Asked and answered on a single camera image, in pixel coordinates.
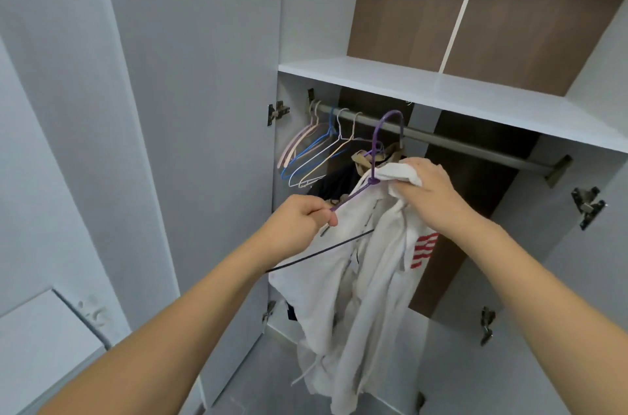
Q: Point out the person's right hand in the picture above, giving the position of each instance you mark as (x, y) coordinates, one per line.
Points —
(437, 199)

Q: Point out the person's left hand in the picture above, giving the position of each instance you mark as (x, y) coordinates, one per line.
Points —
(296, 225)

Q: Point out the khaki and black jacket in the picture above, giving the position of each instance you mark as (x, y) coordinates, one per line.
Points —
(339, 179)

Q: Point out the white jacket with red stripes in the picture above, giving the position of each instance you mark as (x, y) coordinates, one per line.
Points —
(363, 302)

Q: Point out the person's left forearm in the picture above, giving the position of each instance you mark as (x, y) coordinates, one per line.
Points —
(167, 341)

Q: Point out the white wardrobe shelf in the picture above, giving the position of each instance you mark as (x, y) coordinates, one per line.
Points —
(471, 96)

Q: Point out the metal hanging rod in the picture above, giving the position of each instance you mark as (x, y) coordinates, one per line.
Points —
(461, 148)

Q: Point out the white side cabinet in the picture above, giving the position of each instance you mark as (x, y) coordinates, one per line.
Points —
(39, 341)

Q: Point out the brass rod bracket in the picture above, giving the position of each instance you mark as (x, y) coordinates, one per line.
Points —
(311, 96)
(559, 171)

